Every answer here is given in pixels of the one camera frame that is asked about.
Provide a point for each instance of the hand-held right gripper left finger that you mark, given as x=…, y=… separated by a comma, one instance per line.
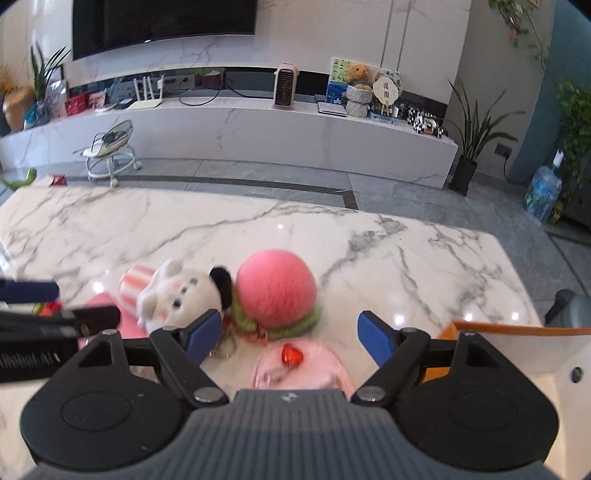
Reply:
x=205, y=334

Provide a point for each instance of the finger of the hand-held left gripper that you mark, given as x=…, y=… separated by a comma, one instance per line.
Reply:
x=32, y=290
x=99, y=319

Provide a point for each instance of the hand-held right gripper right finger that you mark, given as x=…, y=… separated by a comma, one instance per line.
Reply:
x=374, y=339

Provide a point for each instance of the pink card wallet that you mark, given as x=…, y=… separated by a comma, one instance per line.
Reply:
x=98, y=300

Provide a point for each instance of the white plush toy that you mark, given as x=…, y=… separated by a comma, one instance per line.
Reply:
x=180, y=295

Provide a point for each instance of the pink round plush toy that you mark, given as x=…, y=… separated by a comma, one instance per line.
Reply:
x=277, y=286

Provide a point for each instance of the orange cardboard box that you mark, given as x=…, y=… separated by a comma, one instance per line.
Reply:
x=569, y=350

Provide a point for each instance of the pink striped pouch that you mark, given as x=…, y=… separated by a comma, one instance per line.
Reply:
x=133, y=284

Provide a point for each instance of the green toy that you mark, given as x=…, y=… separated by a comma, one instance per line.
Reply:
x=21, y=181

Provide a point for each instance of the wheeled baby walker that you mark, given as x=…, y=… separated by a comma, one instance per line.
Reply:
x=111, y=147

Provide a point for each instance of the orange round vase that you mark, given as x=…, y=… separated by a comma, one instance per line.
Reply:
x=17, y=107

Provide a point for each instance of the red gift box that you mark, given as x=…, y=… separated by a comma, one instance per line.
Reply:
x=76, y=106

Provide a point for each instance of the potted grass plant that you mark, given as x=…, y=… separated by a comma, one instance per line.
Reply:
x=44, y=78

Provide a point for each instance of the long-leaf potted plant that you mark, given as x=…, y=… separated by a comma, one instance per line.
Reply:
x=466, y=147

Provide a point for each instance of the white marble tv console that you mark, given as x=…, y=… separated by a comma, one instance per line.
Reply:
x=277, y=134

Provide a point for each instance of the white router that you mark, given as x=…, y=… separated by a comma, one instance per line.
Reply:
x=145, y=101

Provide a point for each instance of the black white block model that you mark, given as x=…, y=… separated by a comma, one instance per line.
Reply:
x=425, y=122

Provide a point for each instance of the blue water bottle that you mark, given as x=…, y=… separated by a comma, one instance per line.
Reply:
x=542, y=189

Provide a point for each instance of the silver laptop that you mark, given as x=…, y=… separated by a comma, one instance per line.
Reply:
x=331, y=110

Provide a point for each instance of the grey wrapped bundle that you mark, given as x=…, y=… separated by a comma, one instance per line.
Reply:
x=359, y=101

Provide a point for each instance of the round paper fan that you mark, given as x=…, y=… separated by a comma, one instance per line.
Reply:
x=387, y=87

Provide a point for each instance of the dark red pot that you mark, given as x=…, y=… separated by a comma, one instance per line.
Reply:
x=212, y=79

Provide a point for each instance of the white space heater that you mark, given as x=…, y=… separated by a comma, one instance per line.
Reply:
x=284, y=87

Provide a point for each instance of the brown teddy bear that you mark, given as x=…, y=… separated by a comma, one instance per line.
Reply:
x=359, y=74

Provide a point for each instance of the leafy green houseplant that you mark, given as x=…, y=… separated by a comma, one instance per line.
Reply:
x=575, y=129

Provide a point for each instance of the black television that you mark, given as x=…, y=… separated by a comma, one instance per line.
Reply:
x=161, y=23

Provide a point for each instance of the green hanging vine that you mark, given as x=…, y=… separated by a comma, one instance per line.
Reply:
x=517, y=23

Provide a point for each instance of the black wall socket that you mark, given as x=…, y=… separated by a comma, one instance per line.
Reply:
x=503, y=150

